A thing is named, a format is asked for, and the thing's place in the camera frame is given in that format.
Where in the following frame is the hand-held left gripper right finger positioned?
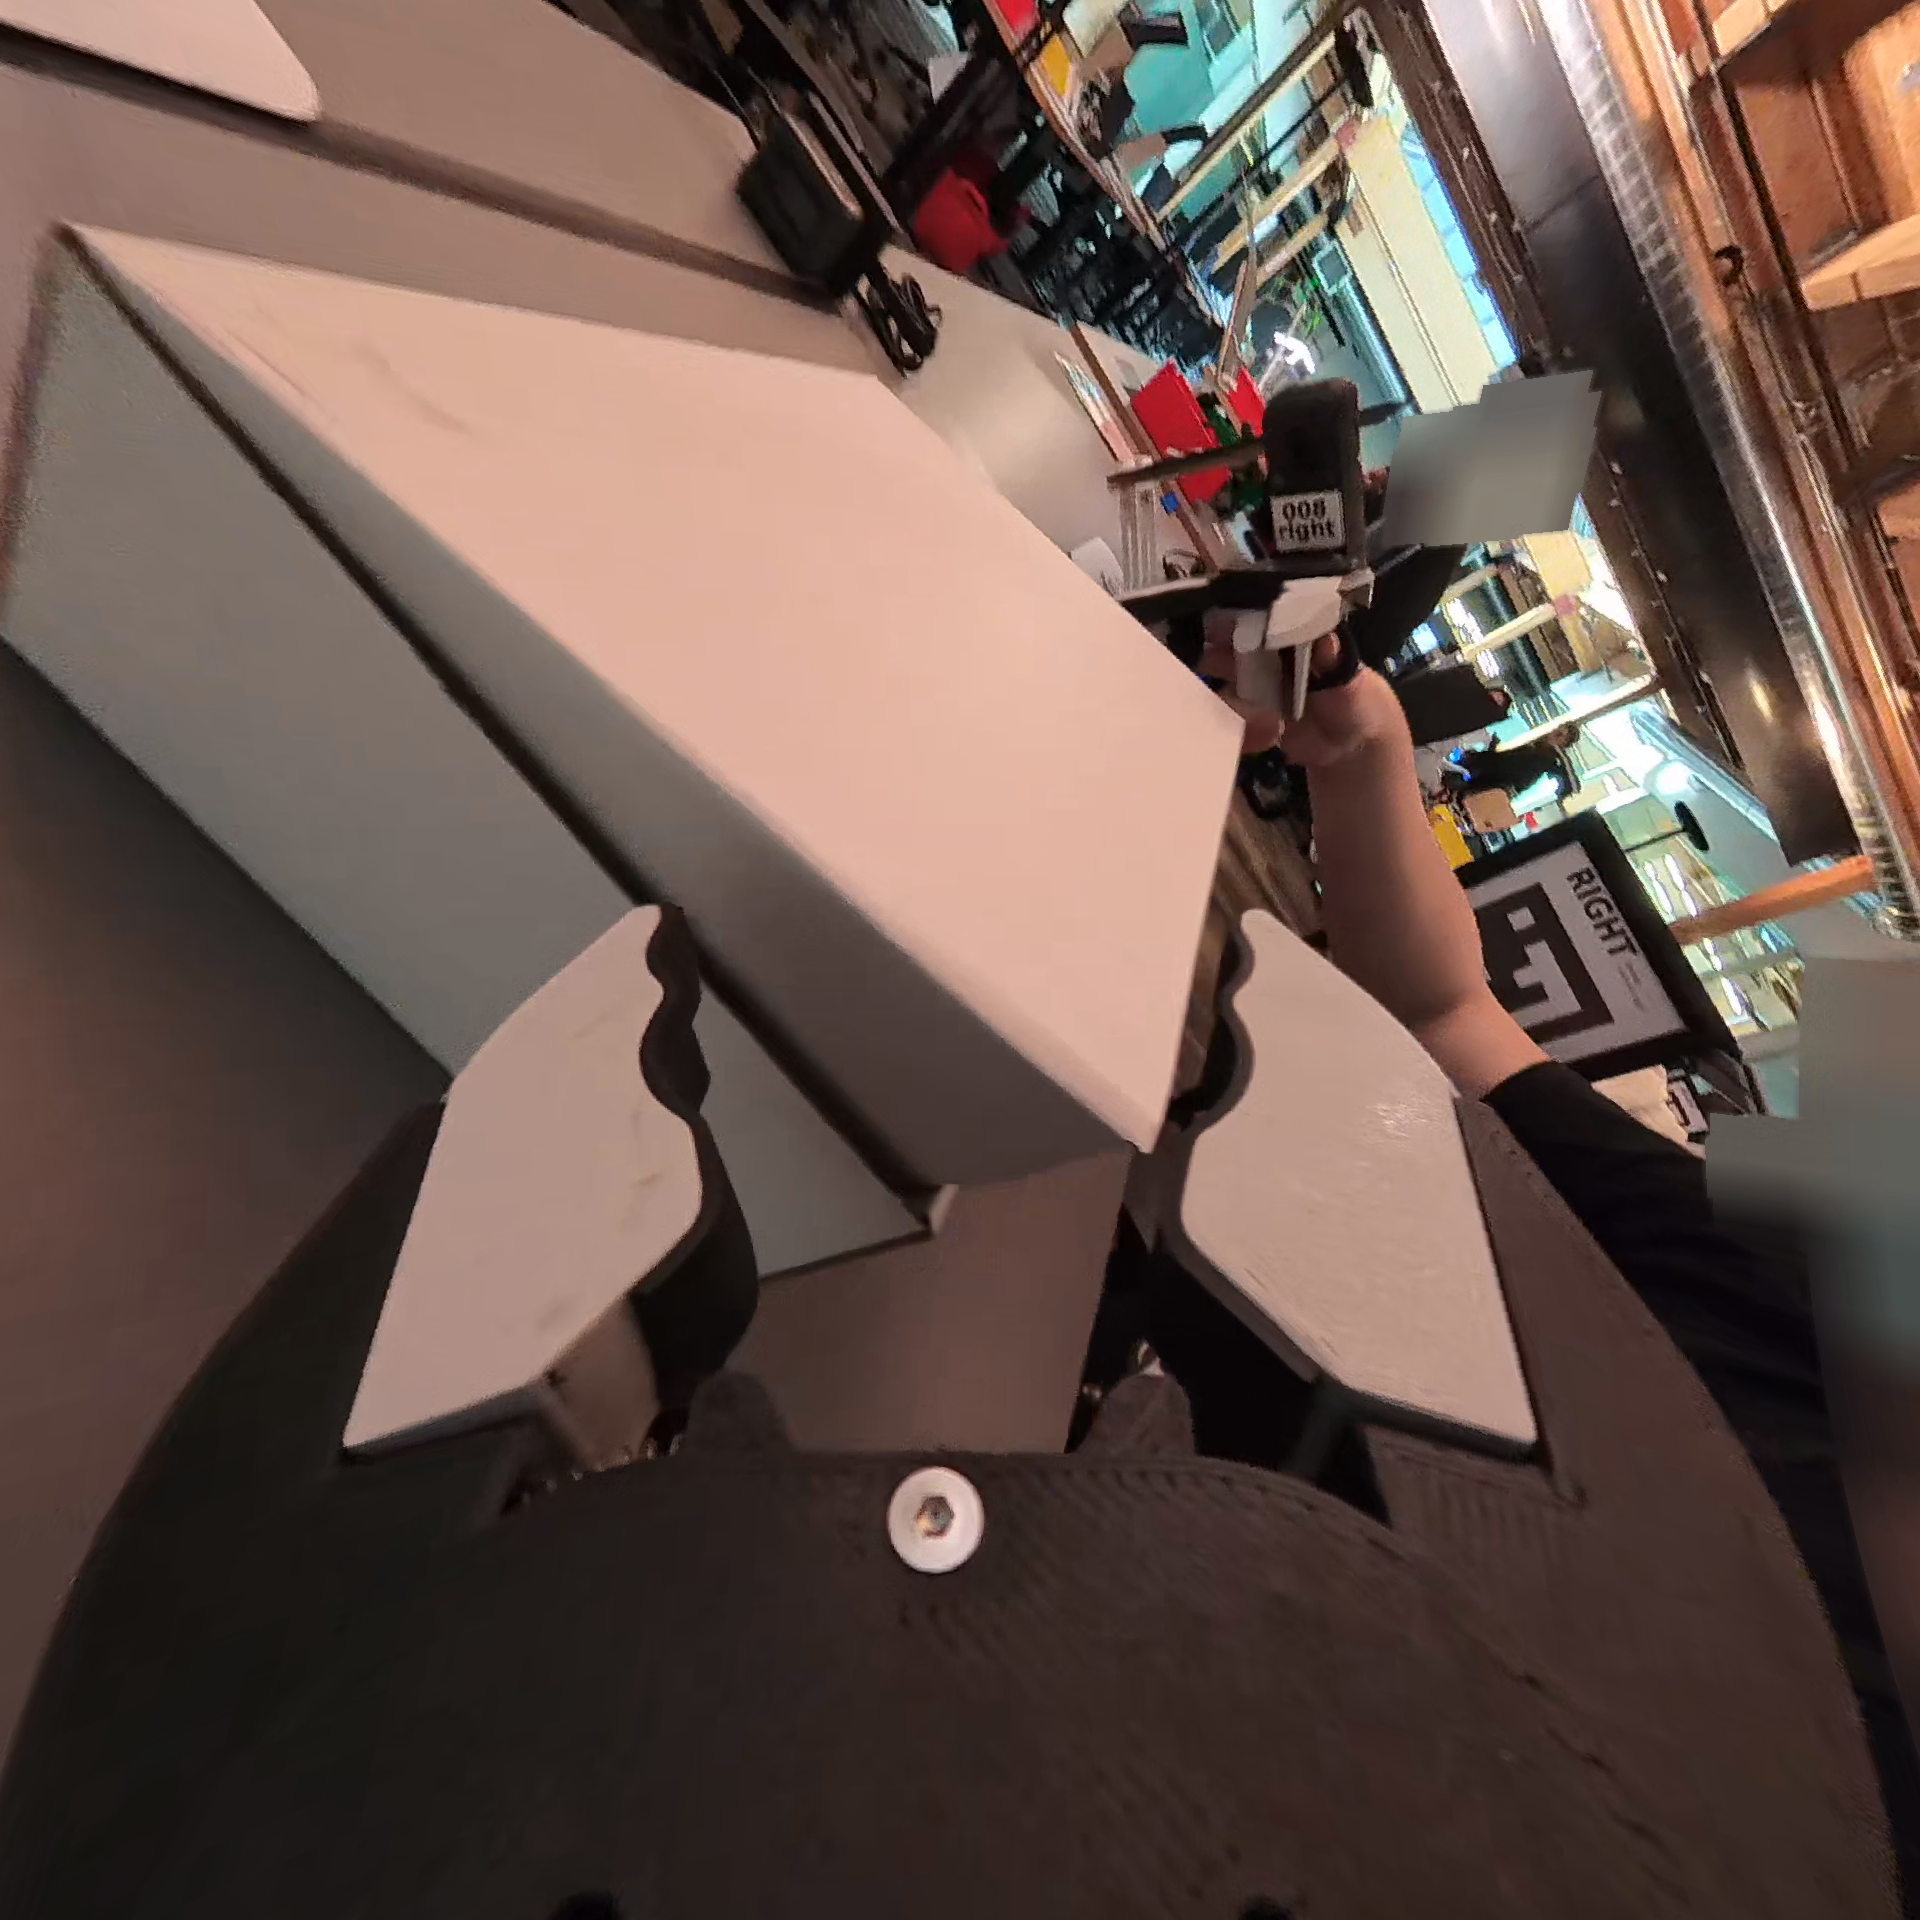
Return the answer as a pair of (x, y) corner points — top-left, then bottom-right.
(1146, 912), (1550, 1479)

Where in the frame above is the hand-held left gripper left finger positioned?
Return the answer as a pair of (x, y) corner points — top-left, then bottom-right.
(343, 903), (761, 1469)

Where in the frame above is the white cardboard box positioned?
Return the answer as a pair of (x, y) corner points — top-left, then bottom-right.
(0, 225), (1251, 1280)

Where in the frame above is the person's right forearm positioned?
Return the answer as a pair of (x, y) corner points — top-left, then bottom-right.
(1294, 720), (1568, 1106)

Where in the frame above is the red box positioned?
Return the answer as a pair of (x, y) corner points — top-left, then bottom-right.
(1128, 366), (1227, 459)

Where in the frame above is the person's right hand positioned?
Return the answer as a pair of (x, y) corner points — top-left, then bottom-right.
(1199, 614), (1418, 770)

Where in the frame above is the person's black shirt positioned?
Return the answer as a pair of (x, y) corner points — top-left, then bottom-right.
(1484, 1053), (1920, 1850)

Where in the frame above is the black framed marker sign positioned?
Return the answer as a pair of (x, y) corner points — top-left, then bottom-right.
(1459, 819), (1747, 1077)

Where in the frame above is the red chair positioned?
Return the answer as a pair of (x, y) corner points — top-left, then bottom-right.
(911, 168), (1013, 278)

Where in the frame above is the wooden pole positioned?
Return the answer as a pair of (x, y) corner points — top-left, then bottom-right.
(1660, 858), (1878, 947)

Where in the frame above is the black device with loops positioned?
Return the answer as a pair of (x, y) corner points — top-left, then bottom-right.
(734, 108), (944, 373)

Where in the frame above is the white flat board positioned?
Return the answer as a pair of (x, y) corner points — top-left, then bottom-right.
(0, 0), (323, 128)

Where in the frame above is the wooden wall shelf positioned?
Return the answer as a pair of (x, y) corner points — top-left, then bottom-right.
(1589, 0), (1920, 316)

